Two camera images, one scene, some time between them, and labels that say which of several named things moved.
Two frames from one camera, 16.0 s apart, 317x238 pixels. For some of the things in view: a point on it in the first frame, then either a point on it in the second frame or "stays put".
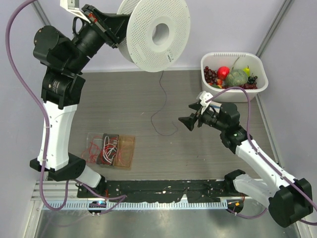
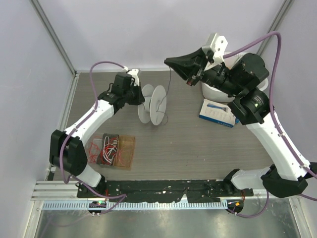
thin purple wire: [158, 111] -> [167, 92]
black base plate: [164, 190] stays put
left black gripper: [111, 28] -> [140, 98]
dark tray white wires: [108, 149] stays put
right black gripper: [189, 121] -> [188, 67]
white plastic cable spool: [158, 33] -> [154, 108]
